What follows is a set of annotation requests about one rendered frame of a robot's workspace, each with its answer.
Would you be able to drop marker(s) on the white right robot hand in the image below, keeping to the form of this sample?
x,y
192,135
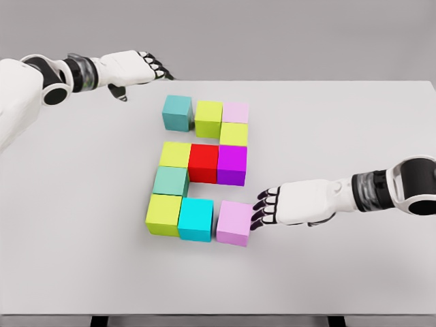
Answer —
x,y
299,204

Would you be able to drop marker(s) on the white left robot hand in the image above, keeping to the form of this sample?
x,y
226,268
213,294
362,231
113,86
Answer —
x,y
126,66

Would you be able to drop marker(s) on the light pink cube block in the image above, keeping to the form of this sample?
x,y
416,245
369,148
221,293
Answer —
x,y
233,222
235,112

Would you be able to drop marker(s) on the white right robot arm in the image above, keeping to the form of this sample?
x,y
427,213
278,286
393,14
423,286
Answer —
x,y
388,189

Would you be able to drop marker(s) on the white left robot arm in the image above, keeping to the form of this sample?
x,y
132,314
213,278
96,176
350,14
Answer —
x,y
30,88

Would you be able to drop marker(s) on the teal cube block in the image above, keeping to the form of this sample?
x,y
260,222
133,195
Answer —
x,y
176,112

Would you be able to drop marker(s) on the purple cube block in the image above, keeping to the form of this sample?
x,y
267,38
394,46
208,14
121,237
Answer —
x,y
232,165

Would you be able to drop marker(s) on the lime green cube block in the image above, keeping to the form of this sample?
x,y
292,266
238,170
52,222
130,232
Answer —
x,y
163,214
207,118
234,134
175,154

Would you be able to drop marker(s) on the red cube block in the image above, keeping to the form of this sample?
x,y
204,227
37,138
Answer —
x,y
203,163

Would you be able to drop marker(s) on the cyan cube block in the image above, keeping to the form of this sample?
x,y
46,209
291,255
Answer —
x,y
195,219

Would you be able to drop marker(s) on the sea green cube block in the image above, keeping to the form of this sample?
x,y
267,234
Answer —
x,y
169,181

